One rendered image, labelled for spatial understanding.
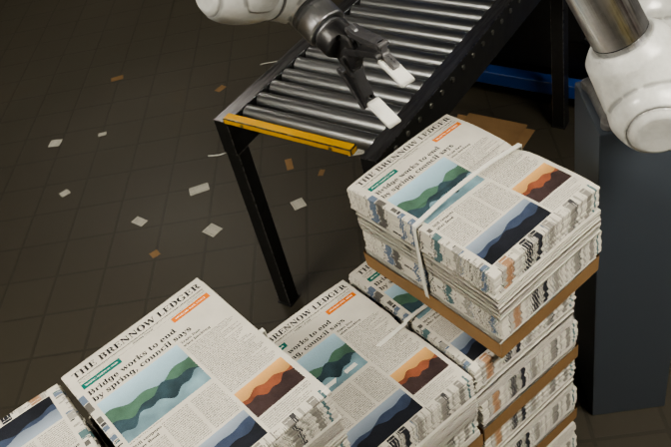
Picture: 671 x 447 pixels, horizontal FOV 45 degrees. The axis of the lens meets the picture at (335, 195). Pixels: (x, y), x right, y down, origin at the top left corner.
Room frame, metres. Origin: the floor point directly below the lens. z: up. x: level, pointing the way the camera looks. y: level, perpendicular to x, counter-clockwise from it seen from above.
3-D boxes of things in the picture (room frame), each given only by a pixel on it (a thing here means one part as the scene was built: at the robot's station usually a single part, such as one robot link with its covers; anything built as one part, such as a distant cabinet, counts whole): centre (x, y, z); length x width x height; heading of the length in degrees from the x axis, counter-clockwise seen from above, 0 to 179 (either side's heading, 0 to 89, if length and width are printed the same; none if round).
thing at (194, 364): (0.83, 0.30, 1.06); 0.37 x 0.29 x 0.01; 32
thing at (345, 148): (1.79, 0.09, 0.81); 0.43 x 0.03 x 0.02; 47
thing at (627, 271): (1.32, -0.66, 0.50); 0.20 x 0.20 x 1.00; 83
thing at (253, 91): (2.44, -0.18, 0.74); 1.34 x 0.05 x 0.12; 137
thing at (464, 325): (1.03, -0.30, 0.86); 0.29 x 0.16 x 0.04; 121
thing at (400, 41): (2.18, -0.29, 0.77); 0.47 x 0.05 x 0.05; 47
